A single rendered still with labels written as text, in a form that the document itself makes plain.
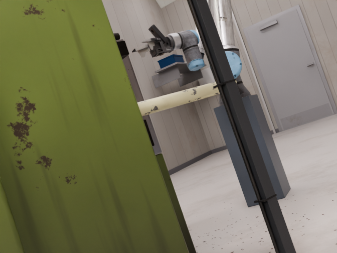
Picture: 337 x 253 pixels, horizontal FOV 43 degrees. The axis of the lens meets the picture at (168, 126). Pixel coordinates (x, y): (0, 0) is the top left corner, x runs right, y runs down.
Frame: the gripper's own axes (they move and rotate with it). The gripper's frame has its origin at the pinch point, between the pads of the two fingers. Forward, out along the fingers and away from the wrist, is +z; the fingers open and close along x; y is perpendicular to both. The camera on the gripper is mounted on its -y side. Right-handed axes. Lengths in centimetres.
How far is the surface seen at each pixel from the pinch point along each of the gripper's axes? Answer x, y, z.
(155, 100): -81, 40, 39
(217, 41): -100, 31, 24
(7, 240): -103, 62, 93
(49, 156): -91, 47, 78
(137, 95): -57, 33, 34
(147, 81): 471, -61, -230
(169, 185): -57, 68, 34
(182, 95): -80, 41, 29
